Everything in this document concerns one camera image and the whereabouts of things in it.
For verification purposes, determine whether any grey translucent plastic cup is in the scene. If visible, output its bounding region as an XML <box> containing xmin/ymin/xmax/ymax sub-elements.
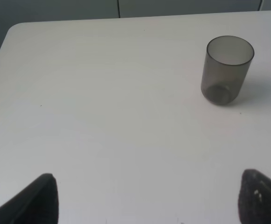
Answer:
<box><xmin>201</xmin><ymin>35</ymin><xmax>255</xmax><ymax>105</ymax></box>

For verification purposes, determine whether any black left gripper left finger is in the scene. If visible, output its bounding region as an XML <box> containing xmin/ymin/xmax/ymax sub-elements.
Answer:
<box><xmin>0</xmin><ymin>173</ymin><xmax>59</xmax><ymax>224</ymax></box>

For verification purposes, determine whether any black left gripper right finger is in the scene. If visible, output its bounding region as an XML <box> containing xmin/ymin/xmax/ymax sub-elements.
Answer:
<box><xmin>238</xmin><ymin>169</ymin><xmax>271</xmax><ymax>224</ymax></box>

